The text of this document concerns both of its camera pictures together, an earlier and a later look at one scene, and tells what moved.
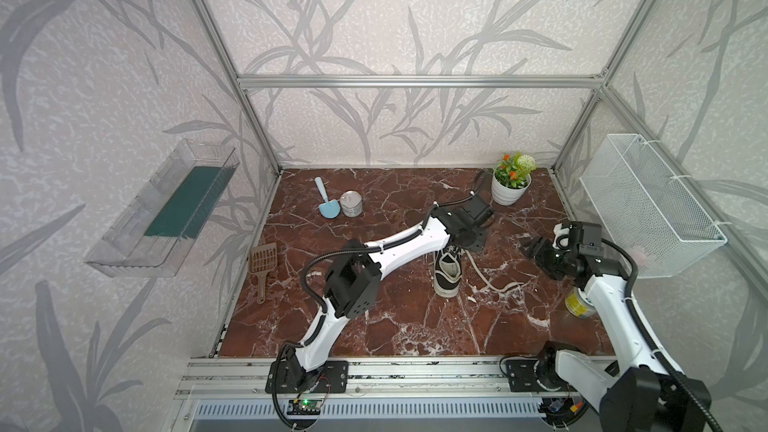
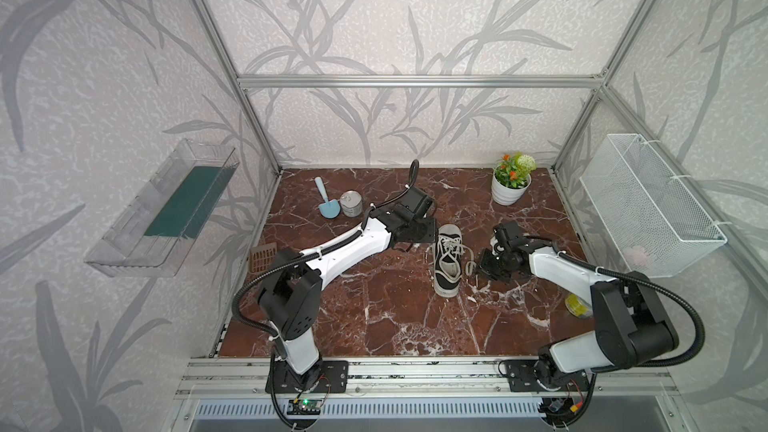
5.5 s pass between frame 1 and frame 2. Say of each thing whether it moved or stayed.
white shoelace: moved
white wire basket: stayed
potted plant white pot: stayed
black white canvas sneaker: stayed
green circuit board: stayed
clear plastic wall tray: stayed
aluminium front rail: stayed
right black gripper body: moved
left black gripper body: moved
